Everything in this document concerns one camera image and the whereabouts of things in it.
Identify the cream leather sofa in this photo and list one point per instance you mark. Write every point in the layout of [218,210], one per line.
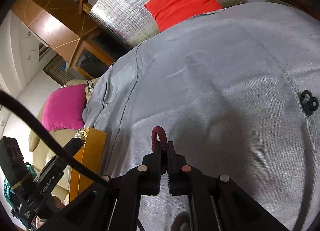
[42,154]

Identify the grey bed sheet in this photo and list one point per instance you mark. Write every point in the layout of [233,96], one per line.
[225,87]

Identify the rhinestone brooch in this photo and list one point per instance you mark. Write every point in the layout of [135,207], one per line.
[82,134]

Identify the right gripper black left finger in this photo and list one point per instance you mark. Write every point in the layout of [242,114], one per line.
[115,205]

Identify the wooden corner cabinet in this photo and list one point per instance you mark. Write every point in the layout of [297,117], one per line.
[70,34]

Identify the magenta pillow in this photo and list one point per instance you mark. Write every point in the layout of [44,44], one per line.
[63,109]

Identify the small red cushion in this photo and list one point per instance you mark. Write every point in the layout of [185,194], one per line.
[168,13]

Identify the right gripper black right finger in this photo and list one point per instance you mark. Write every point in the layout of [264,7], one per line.
[216,203]

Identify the orange cardboard box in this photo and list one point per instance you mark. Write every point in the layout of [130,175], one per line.
[90,155]

